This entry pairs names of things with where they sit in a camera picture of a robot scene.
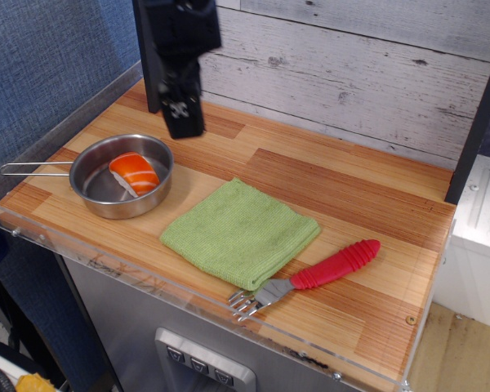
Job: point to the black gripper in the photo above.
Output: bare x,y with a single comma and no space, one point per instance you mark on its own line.
182,31

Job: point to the green towel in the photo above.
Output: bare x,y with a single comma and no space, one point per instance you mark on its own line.
240,235

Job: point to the red handled metal fork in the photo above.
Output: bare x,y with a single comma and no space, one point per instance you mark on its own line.
346,261

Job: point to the salmon sushi toy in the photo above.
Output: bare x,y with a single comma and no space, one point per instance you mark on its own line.
134,173

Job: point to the small steel pan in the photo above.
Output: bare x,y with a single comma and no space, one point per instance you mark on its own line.
86,179

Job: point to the silver button control panel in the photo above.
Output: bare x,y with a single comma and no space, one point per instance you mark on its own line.
189,366

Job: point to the clear acrylic front guard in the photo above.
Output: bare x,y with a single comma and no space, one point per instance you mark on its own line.
126,305

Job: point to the yellow black object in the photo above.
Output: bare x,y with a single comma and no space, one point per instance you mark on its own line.
34,383

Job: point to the white ribbed box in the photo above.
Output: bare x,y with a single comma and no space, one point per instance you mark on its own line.
463,282

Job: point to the black left vertical post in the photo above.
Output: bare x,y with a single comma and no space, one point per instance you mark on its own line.
150,62

